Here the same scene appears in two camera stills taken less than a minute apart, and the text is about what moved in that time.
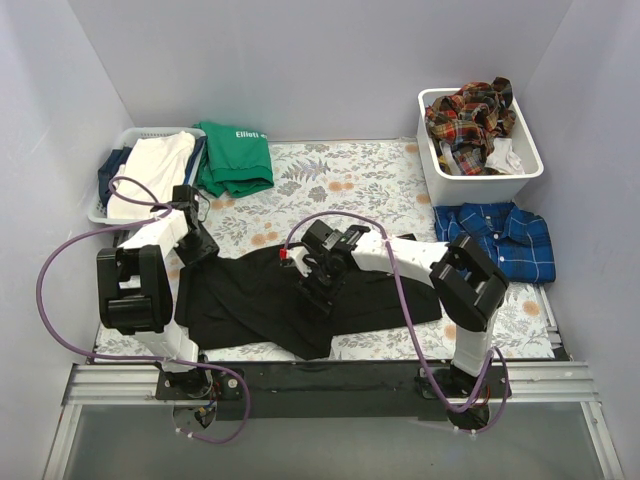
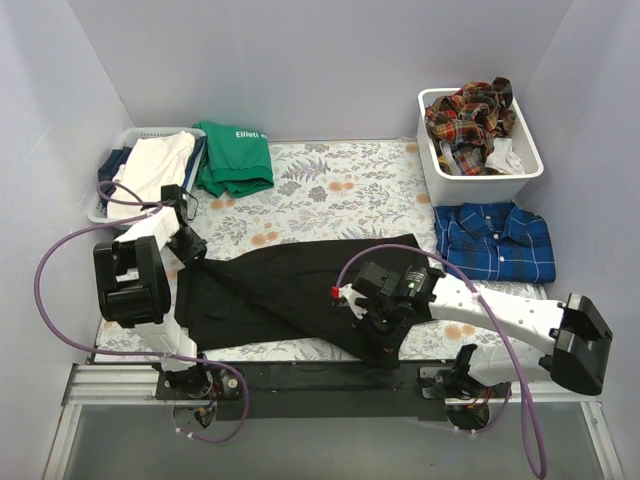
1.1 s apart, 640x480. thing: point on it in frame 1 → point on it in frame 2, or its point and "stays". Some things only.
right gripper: [317, 288] → [379, 320]
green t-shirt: [236, 162] stays
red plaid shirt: [469, 121] stays
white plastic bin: [464, 190] stays
